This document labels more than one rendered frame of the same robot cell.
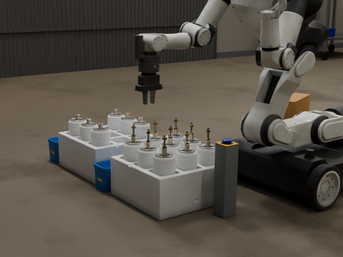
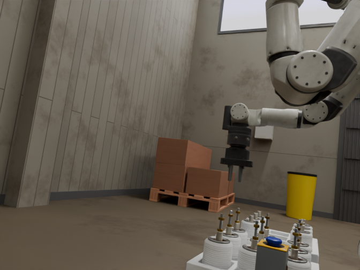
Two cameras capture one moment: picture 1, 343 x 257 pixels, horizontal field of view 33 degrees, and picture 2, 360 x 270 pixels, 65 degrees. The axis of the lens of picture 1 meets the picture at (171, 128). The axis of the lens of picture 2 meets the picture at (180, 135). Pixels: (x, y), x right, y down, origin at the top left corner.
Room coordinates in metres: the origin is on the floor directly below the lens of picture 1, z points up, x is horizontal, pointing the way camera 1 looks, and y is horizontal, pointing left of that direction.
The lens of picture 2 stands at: (1.73, -0.77, 0.48)
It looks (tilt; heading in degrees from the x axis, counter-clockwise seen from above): 6 degrees up; 63
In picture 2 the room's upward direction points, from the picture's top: 7 degrees clockwise
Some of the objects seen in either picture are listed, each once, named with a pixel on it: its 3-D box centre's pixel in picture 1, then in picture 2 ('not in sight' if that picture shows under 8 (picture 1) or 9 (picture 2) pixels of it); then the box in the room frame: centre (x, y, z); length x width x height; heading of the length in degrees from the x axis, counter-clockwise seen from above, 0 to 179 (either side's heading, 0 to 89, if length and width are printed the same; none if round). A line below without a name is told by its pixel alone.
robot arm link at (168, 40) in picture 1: (153, 42); (250, 116); (2.47, 0.08, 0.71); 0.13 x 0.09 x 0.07; 132
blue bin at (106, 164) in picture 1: (125, 172); not in sight; (2.68, 0.22, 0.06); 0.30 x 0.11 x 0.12; 128
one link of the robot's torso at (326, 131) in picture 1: (317, 126); not in sight; (2.77, -0.72, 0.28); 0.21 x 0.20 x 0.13; 129
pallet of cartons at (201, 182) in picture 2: not in sight; (200, 173); (3.93, 2.73, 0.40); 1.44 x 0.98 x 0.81; 39
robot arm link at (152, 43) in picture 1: (147, 48); (237, 120); (2.42, 0.10, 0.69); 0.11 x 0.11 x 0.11; 42
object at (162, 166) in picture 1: (164, 175); (215, 268); (2.34, 0.03, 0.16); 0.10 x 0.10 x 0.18
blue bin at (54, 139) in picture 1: (76, 147); not in sight; (3.12, 0.53, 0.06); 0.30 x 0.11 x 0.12; 127
